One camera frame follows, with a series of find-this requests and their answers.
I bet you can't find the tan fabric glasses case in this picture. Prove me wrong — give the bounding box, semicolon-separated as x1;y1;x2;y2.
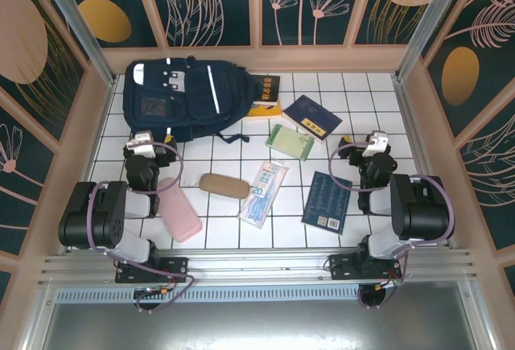
198;172;249;201

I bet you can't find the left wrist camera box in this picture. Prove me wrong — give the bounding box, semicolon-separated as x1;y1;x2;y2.
122;131;157;159

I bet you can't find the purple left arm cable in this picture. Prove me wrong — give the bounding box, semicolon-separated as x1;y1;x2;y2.
89;140;197;314

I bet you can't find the slotted metal cable duct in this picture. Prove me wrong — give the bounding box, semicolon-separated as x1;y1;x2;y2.
54;287;363;303

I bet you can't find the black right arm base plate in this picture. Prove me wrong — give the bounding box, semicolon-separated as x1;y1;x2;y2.
328;252;403;282

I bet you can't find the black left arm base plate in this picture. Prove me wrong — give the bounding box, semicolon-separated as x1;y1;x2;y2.
115;256;189;285

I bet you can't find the aluminium frame post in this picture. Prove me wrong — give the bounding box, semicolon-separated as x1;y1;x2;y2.
393;0;470;81
31;0;117;88

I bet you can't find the aluminium mounting rail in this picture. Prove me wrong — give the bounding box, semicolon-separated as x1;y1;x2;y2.
38;248;482;289

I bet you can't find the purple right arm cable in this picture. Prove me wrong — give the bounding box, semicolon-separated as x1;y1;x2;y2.
328;142;456;311

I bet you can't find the navy book with yellow label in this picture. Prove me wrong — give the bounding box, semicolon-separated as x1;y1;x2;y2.
281;94;344;145

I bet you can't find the light green notebook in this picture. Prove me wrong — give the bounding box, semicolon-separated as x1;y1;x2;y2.
265;123;316;162

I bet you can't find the grey metal base sheet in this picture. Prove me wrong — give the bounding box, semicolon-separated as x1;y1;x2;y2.
39;301;484;350

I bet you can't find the pink pencil case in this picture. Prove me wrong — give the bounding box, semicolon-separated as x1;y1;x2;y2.
155;176;204;244

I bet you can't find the yellow paperback book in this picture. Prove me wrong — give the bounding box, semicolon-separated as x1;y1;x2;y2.
243;100;282;119

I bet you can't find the black book with gold title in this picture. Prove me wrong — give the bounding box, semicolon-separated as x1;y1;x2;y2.
252;74;282;106

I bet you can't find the aluminium side rail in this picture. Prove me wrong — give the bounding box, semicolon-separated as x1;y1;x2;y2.
392;74;458;250

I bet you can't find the clear ruler set package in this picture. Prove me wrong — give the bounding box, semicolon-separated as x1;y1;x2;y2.
236;159;290;230

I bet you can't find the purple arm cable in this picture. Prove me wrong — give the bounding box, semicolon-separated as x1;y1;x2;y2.
89;140;197;314
328;142;456;311

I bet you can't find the dark blue booklet with barcode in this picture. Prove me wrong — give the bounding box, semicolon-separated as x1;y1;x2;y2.
301;171;353;236

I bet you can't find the navy blue backpack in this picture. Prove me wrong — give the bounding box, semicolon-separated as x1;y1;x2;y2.
122;56;266;145

